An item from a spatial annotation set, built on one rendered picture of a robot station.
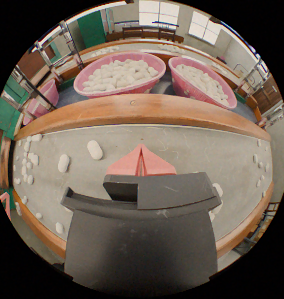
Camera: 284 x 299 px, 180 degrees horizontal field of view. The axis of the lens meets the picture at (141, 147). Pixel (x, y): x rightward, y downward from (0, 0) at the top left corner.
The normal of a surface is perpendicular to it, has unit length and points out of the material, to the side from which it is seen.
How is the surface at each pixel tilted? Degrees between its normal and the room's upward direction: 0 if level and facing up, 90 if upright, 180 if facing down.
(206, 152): 0
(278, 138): 90
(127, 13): 90
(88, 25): 90
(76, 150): 0
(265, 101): 90
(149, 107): 0
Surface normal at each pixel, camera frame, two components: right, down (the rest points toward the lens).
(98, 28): 0.04, 0.97
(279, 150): -1.00, 0.03
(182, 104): 0.00, -0.24
